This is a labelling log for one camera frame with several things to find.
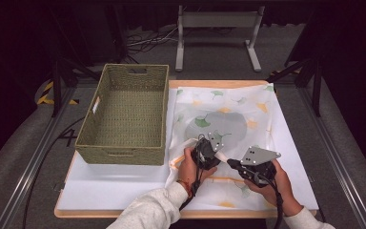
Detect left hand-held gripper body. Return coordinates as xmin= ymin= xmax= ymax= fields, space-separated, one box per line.
xmin=190 ymin=132 xmax=225 ymax=171

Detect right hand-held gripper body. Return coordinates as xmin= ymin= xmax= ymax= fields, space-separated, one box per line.
xmin=239 ymin=145 xmax=282 ymax=188

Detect white leaf-print laundry bag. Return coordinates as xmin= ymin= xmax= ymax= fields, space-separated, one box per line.
xmin=165 ymin=83 xmax=278 ymax=212

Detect green woven basket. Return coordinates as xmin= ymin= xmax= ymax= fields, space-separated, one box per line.
xmin=74 ymin=63 xmax=170 ymax=167

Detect person's left hand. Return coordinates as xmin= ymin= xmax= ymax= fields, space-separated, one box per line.
xmin=177 ymin=146 xmax=218 ymax=192

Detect person's right hand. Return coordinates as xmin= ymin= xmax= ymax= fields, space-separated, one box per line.
xmin=243 ymin=159 xmax=304 ymax=218

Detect black stand leg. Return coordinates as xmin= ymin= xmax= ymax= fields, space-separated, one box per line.
xmin=51 ymin=58 xmax=102 ymax=118
xmin=266 ymin=58 xmax=324 ymax=118

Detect grey metal stand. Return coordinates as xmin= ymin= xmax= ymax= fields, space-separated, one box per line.
xmin=174 ymin=4 xmax=266 ymax=73

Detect yellow and black floor tape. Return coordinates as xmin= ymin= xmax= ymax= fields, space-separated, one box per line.
xmin=36 ymin=80 xmax=80 ymax=106

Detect left hand-held gripper cable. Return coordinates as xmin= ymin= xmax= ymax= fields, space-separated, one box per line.
xmin=179 ymin=166 xmax=205 ymax=212

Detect hand-held gripper cable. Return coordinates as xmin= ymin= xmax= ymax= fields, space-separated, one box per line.
xmin=179 ymin=166 xmax=205 ymax=212
xmin=260 ymin=174 xmax=284 ymax=229

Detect red bracelet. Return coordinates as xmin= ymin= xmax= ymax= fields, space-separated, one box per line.
xmin=175 ymin=178 xmax=193 ymax=198

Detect right hand-held gripper cable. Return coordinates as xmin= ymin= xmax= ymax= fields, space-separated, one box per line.
xmin=260 ymin=174 xmax=284 ymax=229

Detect aluminium floor rail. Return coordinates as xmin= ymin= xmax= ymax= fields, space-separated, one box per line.
xmin=0 ymin=85 xmax=78 ymax=229
xmin=297 ymin=85 xmax=366 ymax=229

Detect bundle of floor cables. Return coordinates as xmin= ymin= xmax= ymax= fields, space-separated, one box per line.
xmin=126 ymin=26 xmax=181 ymax=54

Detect black floor cable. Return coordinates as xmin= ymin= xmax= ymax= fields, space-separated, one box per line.
xmin=21 ymin=115 xmax=88 ymax=229

